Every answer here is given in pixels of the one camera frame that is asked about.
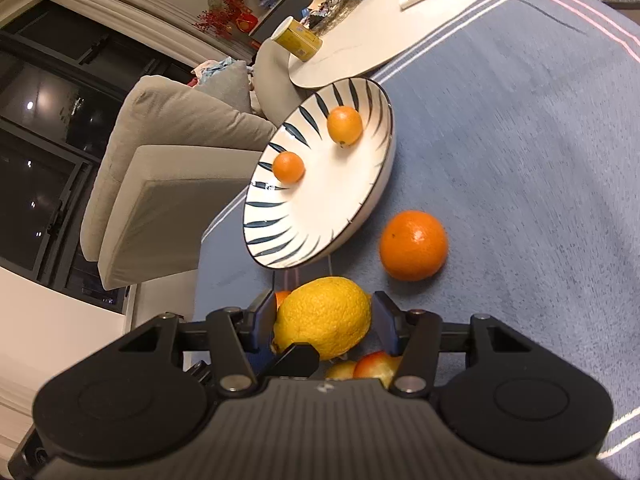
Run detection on dark window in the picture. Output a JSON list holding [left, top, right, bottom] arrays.
[[0, 0, 193, 308]]

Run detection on yellow lemon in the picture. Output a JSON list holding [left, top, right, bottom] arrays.
[[271, 276, 373, 362]]

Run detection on blue blanket with white stripes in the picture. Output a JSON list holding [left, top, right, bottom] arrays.
[[192, 0, 640, 461]]

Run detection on small orange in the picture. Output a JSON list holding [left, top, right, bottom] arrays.
[[272, 151, 306, 184], [327, 106, 363, 148]]

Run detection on white plate with blue stripes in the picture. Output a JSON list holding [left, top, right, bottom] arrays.
[[243, 78, 397, 271]]

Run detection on red berry decoration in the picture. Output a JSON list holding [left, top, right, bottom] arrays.
[[195, 0, 258, 41]]

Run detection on white curtain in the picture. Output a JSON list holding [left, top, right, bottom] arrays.
[[35, 0, 273, 63]]

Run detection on red yellow plum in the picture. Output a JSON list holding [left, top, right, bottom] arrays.
[[325, 360, 358, 381], [353, 351, 403, 391]]

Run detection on yellow can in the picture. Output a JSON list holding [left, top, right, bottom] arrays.
[[270, 16, 323, 63]]

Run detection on large orange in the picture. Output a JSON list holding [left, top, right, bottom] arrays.
[[379, 210, 448, 281]]

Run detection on tray of wrapped snacks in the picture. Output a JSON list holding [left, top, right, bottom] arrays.
[[300, 0, 347, 29]]

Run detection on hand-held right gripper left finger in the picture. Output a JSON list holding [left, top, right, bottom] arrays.
[[100, 290, 321, 395]]

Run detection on dark tv cabinet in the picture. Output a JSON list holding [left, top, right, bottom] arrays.
[[249, 0, 333, 42]]

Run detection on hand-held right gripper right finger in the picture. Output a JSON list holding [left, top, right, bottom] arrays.
[[372, 291, 538, 397]]

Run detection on beige sofa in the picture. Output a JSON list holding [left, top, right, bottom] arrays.
[[80, 42, 301, 291]]

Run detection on round white table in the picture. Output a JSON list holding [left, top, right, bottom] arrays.
[[287, 0, 516, 92]]

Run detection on grey pillow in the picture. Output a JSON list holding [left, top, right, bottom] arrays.
[[192, 60, 253, 116]]

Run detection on colourful cloth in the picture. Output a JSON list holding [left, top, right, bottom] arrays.
[[189, 57, 236, 86]]

